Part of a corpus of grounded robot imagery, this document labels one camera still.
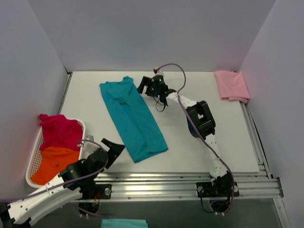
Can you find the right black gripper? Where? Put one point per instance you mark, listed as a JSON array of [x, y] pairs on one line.
[[150, 86]]

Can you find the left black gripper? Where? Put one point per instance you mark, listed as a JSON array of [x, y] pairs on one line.
[[108, 152]]

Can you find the teal t-shirt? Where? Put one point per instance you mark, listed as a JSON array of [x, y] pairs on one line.
[[133, 119]]

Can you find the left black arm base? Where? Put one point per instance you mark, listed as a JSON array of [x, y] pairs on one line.
[[99, 191]]

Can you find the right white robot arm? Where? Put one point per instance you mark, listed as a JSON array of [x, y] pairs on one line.
[[201, 125]]

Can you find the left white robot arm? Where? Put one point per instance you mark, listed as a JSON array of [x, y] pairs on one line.
[[76, 181]]

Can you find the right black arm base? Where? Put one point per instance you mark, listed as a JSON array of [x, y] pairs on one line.
[[224, 186]]

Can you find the crimson red t-shirt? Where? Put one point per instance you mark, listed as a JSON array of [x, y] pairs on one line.
[[58, 131]]

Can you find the orange t-shirt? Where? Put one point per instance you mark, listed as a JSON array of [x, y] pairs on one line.
[[54, 160]]

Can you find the teal folded cloth bottom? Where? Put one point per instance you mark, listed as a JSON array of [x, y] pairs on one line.
[[124, 223]]

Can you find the white perforated basket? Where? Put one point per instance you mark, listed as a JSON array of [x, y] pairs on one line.
[[36, 155]]

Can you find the folded pink t-shirt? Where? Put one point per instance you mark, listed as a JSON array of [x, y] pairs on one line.
[[232, 86]]

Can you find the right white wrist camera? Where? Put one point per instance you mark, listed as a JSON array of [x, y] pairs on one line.
[[158, 72]]

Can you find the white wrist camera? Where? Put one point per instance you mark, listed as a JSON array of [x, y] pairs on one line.
[[158, 72], [87, 147]]

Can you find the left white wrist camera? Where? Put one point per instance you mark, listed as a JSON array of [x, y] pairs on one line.
[[87, 147]]

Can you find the aluminium mounting rail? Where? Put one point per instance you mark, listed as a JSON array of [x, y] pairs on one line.
[[133, 187]]

